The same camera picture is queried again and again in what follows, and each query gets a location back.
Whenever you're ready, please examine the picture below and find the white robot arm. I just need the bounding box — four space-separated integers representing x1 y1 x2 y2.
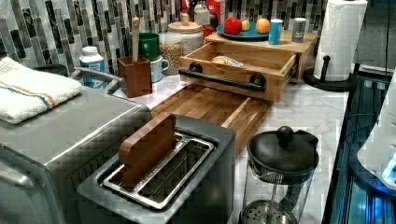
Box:
357 74 396 191

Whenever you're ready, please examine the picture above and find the large wooden cutting board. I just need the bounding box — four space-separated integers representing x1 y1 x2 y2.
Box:
151 85 273 156

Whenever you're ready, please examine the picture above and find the small wooden board in toaster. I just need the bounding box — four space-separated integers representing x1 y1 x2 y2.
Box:
119 113 177 188

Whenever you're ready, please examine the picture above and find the chips bag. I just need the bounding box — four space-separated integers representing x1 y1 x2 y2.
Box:
212 55 244 67

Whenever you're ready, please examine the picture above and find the light blue mug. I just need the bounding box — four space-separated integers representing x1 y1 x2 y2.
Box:
150 56 169 83

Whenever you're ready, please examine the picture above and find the grey two-slot toaster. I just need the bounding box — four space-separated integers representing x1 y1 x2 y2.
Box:
78 115 236 224

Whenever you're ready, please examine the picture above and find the brown wooden utensil holder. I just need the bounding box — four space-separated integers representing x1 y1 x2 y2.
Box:
118 55 152 98

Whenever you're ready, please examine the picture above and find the wooden drawer box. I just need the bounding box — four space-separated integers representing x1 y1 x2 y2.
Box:
179 31 317 102

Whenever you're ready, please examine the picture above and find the clear plastic grain container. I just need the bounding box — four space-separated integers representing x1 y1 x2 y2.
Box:
160 33 182 75

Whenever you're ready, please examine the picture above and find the glass jar with wooden lid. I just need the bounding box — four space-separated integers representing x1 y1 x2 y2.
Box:
168 13 204 55

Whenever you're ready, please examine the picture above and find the green mug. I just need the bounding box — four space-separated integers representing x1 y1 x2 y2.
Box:
130 33 161 62

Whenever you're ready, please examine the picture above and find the red apple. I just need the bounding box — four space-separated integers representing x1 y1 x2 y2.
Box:
223 17 242 35

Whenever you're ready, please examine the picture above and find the teal plate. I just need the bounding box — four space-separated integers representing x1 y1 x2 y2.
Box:
217 22 269 41

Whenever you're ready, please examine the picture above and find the glass french press black lid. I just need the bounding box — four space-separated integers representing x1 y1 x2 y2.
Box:
238 126 318 224

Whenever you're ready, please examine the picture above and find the orange fruit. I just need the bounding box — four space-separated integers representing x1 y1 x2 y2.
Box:
255 19 271 34

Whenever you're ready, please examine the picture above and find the blue shaker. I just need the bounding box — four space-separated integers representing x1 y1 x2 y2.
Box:
268 19 283 45

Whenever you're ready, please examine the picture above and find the wooden spoon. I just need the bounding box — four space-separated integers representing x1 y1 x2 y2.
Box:
132 17 140 63

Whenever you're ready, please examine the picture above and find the white blue bottle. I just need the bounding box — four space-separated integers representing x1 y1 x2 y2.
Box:
79 46 107 89

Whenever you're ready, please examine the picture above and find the grey shaker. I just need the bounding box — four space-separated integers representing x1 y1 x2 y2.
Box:
291 18 306 43

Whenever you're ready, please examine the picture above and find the black paper towel holder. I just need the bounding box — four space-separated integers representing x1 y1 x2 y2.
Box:
303 55 358 92

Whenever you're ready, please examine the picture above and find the stainless steel toaster oven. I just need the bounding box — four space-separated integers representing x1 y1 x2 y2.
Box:
1 86 151 224

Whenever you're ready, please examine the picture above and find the white paper towel roll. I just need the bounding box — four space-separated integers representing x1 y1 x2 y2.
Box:
314 0 367 81

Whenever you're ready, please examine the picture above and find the white striped folded towel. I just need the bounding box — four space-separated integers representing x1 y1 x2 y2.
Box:
0 57 82 124

